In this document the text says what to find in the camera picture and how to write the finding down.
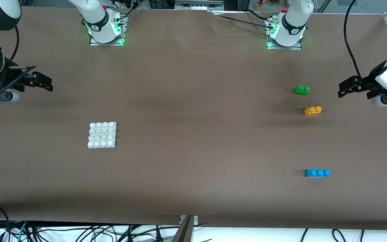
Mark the grey metal bar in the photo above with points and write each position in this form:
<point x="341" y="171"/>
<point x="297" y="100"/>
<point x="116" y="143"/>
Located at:
<point x="183" y="232"/>

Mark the green two-stud block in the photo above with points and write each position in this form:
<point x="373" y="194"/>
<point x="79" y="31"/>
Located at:
<point x="301" y="90"/>

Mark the small silver clamp plate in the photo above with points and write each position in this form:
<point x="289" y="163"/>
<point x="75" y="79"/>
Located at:
<point x="196" y="220"/>

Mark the blue three-stud block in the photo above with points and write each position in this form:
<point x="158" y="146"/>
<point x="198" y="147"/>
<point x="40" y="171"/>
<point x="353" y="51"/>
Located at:
<point x="317" y="173"/>

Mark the white power strip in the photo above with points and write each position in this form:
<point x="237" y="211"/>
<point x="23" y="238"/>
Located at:
<point x="198" y="5"/>

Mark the orange red plastic parts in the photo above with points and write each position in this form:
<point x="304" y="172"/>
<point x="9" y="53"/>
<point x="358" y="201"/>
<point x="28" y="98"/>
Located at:
<point x="267" y="2"/>

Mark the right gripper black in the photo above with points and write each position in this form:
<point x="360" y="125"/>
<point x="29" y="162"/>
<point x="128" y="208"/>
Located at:
<point x="7" y="74"/>

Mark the yellow two-stud block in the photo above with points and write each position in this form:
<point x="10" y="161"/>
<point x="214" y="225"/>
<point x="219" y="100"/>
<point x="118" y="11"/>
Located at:
<point x="312" y="111"/>

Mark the brown paper table cover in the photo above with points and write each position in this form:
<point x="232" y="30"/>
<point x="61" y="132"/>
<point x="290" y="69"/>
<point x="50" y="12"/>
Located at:
<point x="180" y="168"/>

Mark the white studded base plate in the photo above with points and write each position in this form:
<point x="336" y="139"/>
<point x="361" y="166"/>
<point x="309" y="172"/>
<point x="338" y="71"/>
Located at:
<point x="102" y="135"/>

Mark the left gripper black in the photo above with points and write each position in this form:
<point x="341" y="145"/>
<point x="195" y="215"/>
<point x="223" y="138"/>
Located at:
<point x="371" y="79"/>

